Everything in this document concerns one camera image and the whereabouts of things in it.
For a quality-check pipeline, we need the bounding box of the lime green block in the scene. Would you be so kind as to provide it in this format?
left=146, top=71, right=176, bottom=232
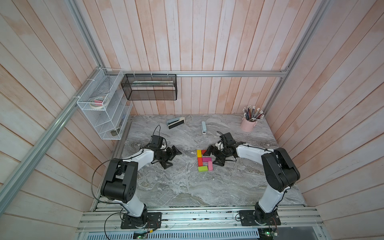
left=198, top=166, right=209, bottom=172

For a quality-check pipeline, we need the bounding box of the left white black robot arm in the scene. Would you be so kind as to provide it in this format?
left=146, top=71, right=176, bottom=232
left=100, top=135, right=182, bottom=229

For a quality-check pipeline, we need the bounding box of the white wire shelf rack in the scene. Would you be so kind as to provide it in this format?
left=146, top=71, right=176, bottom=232
left=77, top=68, right=132, bottom=141

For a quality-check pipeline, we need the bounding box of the bundle of pencils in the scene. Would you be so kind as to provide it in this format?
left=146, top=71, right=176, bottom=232
left=243, top=106, right=264, bottom=122

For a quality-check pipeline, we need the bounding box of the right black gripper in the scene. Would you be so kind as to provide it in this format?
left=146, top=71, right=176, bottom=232
left=202, top=145, right=229, bottom=166

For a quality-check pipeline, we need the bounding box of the black mesh basket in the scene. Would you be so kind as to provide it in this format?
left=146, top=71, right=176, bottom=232
left=121, top=73, right=178, bottom=101

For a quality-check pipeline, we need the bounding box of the black stapler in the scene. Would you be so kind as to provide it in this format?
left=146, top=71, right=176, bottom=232
left=166, top=117, right=185, bottom=129

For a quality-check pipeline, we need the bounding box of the pink pencil cup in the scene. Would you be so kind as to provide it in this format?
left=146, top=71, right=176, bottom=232
left=241, top=118, right=257, bottom=133

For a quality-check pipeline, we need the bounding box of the magenta block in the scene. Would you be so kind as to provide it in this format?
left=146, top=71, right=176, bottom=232
left=202, top=157, right=212, bottom=163

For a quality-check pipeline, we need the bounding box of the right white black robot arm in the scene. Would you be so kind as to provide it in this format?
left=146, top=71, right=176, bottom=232
left=203, top=132, right=300, bottom=226

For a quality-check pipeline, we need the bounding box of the tape roll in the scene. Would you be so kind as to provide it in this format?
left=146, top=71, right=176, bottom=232
left=89, top=96, right=110, bottom=110

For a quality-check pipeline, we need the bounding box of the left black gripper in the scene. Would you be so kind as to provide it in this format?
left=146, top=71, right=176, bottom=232
left=156, top=145, right=183, bottom=169

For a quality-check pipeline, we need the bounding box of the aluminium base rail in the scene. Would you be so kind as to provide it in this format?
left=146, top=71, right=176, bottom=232
left=77, top=205, right=325, bottom=233

